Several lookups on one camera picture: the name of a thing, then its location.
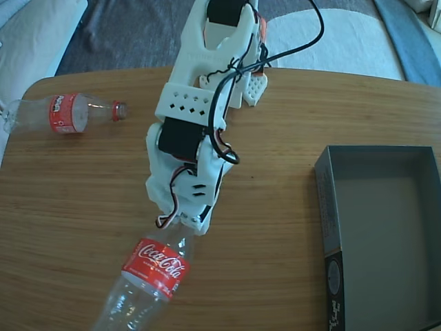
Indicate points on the blue blanket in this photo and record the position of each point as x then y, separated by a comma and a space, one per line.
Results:
406, 41

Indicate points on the clear bottle red barcode label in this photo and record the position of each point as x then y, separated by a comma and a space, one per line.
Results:
65, 113

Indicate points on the white sofa cushion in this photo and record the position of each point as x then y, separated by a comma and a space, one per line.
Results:
31, 41

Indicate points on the clear bottle Coca-Cola script label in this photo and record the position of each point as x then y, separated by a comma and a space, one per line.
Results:
155, 265

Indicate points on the grey cardboard box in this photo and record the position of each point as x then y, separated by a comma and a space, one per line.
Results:
389, 241

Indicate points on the white rug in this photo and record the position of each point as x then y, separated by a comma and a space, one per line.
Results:
344, 45

